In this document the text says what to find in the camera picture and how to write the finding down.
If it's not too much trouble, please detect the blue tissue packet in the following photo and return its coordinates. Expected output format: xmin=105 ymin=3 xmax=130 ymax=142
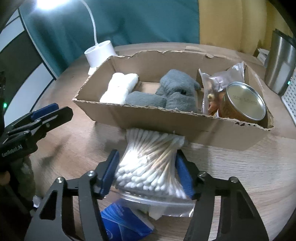
xmin=100 ymin=199 xmax=154 ymax=241

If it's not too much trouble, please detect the white cloth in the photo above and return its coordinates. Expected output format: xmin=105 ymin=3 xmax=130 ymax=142
xmin=99 ymin=72 xmax=138 ymax=104

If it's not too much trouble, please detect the bag of cotton swabs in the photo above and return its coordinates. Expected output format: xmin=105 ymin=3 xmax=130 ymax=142
xmin=113 ymin=128 xmax=194 ymax=220

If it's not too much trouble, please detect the orange tin can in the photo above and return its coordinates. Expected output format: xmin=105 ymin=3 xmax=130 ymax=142
xmin=217 ymin=81 xmax=266 ymax=123

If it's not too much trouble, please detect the grey knitted glove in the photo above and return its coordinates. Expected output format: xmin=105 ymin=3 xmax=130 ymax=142
xmin=156 ymin=69 xmax=201 ymax=113

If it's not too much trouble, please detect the clear snack bag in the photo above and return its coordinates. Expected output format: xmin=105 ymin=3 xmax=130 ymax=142
xmin=198 ymin=61 xmax=245 ymax=115

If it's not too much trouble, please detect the white desk lamp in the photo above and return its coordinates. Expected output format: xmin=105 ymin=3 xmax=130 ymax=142
xmin=37 ymin=0 xmax=117 ymax=76

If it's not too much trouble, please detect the teal curtain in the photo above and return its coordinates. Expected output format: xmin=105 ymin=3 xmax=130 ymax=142
xmin=20 ymin=1 xmax=200 ymax=75

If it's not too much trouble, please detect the brown cardboard box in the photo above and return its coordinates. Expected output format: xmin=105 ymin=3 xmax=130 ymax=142
xmin=73 ymin=46 xmax=274 ymax=150

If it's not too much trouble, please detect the white perforated basket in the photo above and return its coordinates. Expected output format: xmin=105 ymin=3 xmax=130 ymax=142
xmin=281 ymin=70 xmax=296 ymax=125

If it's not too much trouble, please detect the steel travel mug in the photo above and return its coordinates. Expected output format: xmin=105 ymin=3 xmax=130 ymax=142
xmin=264 ymin=29 xmax=295 ymax=96

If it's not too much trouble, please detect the yellow curtain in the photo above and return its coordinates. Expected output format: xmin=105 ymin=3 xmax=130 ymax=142
xmin=198 ymin=0 xmax=293 ymax=55

